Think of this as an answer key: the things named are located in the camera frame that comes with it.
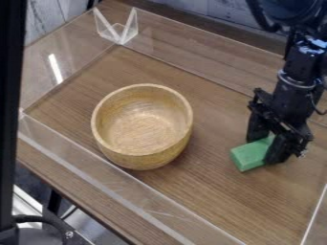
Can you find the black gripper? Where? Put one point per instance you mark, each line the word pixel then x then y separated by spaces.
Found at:
pixel 280 113

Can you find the green rectangular block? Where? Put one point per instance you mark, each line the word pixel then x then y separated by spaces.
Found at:
pixel 248 156

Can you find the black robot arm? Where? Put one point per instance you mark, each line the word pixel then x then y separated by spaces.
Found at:
pixel 304 18

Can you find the brown wooden bowl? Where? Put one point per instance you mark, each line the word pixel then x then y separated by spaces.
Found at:
pixel 141 124

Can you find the clear acrylic tray walls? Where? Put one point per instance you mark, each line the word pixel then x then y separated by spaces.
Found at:
pixel 196 201

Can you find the black table leg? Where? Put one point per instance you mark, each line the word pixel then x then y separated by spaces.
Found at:
pixel 53 202

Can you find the black metal bracket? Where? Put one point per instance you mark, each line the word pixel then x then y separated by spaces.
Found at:
pixel 69 236

